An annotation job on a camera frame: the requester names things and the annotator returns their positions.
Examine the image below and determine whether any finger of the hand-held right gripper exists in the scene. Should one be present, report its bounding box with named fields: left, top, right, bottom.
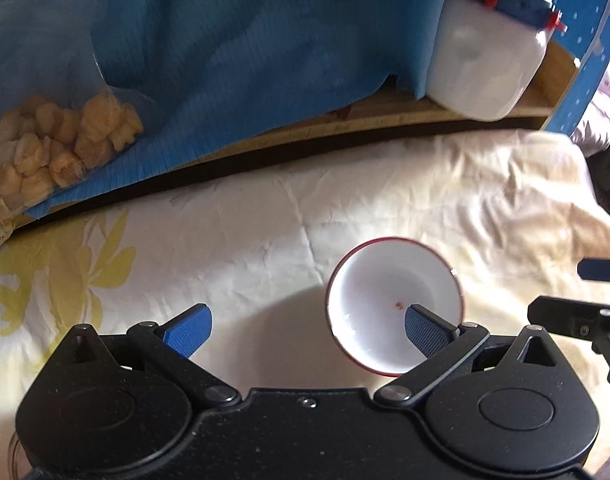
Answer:
left=577, top=258, right=610, bottom=282
left=527, top=295, right=610, bottom=387

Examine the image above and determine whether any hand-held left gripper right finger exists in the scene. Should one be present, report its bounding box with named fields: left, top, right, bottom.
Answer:
left=374, top=303, right=566, bottom=409

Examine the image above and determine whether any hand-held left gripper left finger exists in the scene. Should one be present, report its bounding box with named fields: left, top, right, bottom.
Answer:
left=52, top=303, right=242, bottom=408

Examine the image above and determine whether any white bowl with red rim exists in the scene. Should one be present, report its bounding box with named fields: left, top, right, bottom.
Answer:
left=325, top=236, right=464, bottom=379

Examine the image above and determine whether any cream floral table cover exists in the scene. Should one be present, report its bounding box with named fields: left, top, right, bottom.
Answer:
left=0, top=127, right=610, bottom=480

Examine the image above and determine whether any clear plastic bag of snacks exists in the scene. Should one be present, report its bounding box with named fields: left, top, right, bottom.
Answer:
left=0, top=42, right=146, bottom=256

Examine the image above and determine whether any white bottle with blue lid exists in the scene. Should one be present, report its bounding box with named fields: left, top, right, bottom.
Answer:
left=424, top=0, right=570, bottom=122

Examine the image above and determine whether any blue polka dot cloth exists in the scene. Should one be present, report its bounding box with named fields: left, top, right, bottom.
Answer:
left=544, top=0, right=610, bottom=137

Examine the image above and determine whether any blue striped garment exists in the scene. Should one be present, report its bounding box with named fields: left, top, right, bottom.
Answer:
left=0, top=0, right=463, bottom=293

